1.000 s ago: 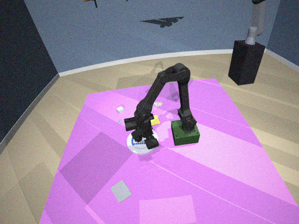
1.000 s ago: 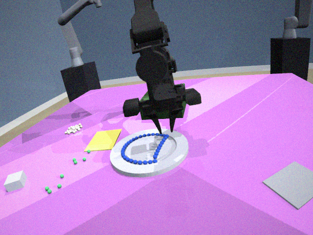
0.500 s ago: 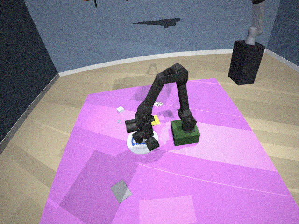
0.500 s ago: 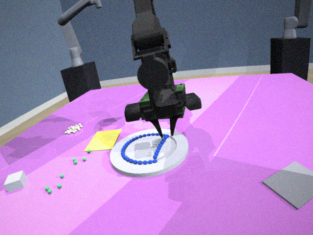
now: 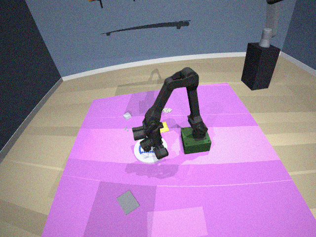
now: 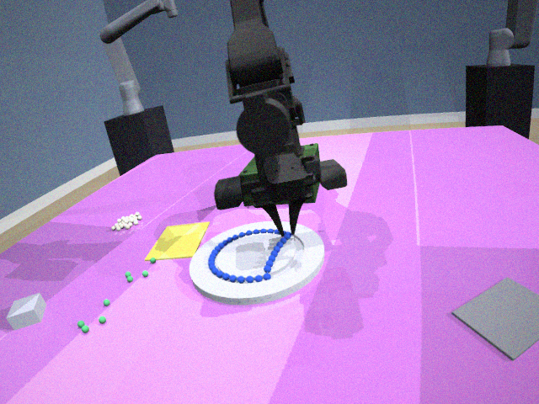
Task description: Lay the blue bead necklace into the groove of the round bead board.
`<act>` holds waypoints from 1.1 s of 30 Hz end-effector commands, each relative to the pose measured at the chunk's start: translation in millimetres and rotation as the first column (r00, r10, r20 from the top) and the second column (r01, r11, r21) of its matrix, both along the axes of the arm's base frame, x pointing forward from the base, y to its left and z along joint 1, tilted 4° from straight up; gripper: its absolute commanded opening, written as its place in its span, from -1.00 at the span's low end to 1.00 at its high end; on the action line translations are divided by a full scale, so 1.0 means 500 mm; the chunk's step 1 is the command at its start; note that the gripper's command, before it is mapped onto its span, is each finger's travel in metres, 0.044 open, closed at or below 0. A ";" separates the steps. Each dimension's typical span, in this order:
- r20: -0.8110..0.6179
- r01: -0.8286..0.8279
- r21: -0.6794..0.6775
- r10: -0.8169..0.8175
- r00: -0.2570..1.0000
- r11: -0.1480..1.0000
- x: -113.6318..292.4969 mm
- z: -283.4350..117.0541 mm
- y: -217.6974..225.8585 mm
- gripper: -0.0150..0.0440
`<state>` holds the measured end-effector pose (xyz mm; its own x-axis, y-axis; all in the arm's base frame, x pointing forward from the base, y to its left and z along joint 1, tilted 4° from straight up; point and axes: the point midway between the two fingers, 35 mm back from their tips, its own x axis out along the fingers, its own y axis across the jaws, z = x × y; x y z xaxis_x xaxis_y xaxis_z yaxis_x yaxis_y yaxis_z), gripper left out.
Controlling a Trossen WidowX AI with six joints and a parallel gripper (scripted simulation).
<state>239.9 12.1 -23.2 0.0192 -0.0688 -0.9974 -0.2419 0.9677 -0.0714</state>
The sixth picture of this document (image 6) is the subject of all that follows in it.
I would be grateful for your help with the yellow flat sheet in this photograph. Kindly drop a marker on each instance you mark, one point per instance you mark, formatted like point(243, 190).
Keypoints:
point(180, 241)

